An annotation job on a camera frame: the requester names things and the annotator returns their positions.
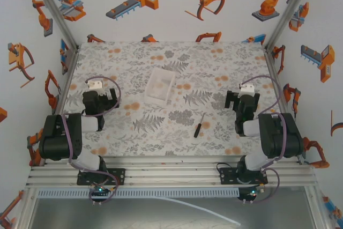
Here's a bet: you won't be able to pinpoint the clear plastic bin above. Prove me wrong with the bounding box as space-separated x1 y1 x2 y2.
144 68 176 106

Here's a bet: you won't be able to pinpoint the floral patterned table mat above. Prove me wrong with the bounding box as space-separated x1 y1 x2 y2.
63 41 280 158

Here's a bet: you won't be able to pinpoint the white tube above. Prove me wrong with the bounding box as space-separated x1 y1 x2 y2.
157 196 242 226

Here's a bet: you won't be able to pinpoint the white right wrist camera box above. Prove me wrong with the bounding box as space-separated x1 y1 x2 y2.
239 83 256 96

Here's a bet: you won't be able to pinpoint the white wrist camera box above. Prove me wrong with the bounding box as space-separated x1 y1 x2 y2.
239 83 256 96
86 78 104 92

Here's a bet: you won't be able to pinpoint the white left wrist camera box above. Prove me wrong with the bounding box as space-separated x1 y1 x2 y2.
86 78 104 92

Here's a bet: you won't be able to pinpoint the black handled screwdriver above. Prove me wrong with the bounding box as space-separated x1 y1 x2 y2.
193 112 207 138

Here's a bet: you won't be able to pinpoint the aluminium base frame rails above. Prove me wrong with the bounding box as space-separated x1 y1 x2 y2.
26 156 317 190

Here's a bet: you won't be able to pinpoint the white slotted cable duct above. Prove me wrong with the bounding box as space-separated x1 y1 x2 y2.
37 189 240 198

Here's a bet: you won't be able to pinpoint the aluminium corner post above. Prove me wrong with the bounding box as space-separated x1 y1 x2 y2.
27 0 80 50
263 0 317 50

